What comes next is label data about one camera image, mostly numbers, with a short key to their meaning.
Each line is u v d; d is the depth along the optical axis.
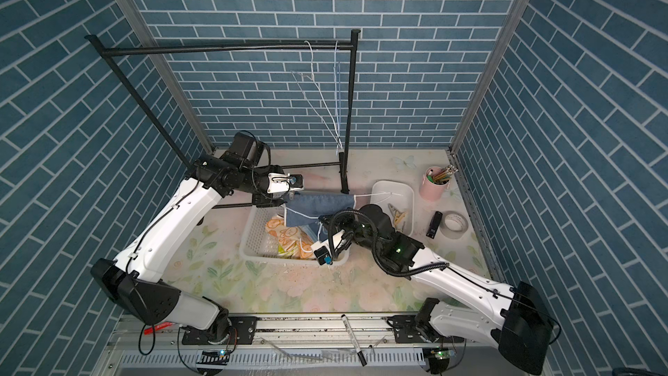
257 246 0.87
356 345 0.71
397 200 1.02
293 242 0.87
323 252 0.60
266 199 0.64
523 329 0.39
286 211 0.86
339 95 1.05
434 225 0.94
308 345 0.72
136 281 0.39
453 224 0.96
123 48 0.60
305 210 0.82
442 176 0.94
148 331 0.74
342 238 0.68
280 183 0.62
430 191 1.01
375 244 0.54
